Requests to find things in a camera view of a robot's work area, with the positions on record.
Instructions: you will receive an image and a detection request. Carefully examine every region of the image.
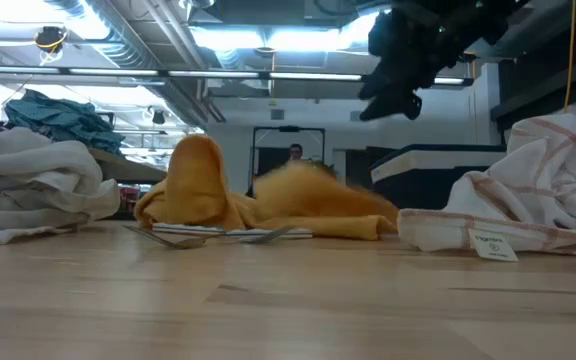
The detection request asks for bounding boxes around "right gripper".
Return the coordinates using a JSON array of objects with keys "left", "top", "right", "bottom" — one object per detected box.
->
[{"left": 357, "top": 9, "right": 462, "bottom": 122}]

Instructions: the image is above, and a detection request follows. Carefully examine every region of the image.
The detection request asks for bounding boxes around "white red-checked towel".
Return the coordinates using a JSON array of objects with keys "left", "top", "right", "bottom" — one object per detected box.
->
[{"left": 397, "top": 112, "right": 576, "bottom": 263}]

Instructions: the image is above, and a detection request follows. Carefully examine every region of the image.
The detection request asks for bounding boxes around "orange towel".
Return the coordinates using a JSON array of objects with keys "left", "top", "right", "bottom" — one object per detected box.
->
[{"left": 133, "top": 134, "right": 400, "bottom": 242}]

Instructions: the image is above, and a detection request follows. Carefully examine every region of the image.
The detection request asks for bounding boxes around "white waffle-weave towel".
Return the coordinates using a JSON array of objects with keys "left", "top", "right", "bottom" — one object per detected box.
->
[{"left": 0, "top": 126, "right": 122, "bottom": 245}]

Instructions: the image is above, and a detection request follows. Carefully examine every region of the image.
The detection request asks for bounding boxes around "blue fabric bin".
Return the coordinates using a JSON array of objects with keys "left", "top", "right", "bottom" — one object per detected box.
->
[{"left": 370, "top": 143, "right": 508, "bottom": 211}]

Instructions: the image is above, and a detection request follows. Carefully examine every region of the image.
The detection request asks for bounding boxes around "wooden-top rolling workbench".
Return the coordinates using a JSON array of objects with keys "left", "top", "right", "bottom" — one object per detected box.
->
[{"left": 87, "top": 148, "right": 168, "bottom": 184}]

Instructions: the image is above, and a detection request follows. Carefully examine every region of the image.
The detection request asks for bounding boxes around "long linear ceiling light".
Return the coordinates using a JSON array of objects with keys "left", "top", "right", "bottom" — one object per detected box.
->
[{"left": 0, "top": 63, "right": 474, "bottom": 87}]

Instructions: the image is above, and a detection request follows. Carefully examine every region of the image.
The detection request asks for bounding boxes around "teal cloth pile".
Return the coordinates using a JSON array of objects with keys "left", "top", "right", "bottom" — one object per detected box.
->
[{"left": 3, "top": 89, "right": 125, "bottom": 155}]

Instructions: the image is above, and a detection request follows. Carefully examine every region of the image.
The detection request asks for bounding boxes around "black metal station frame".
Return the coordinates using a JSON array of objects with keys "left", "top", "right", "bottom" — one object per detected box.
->
[{"left": 251, "top": 125, "right": 327, "bottom": 196}]

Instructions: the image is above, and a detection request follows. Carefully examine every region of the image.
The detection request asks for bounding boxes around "yellow cable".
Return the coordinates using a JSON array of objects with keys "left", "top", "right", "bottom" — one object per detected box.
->
[{"left": 562, "top": 0, "right": 576, "bottom": 112}]

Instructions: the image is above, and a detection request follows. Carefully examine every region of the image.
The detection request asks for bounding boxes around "silver ceiling air duct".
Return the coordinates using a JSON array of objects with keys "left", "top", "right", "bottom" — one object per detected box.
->
[{"left": 57, "top": 0, "right": 219, "bottom": 126}]

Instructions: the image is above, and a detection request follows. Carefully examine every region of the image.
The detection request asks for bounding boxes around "black ceiling cord reel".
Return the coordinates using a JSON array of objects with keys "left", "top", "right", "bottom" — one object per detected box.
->
[{"left": 34, "top": 25, "right": 69, "bottom": 56}]

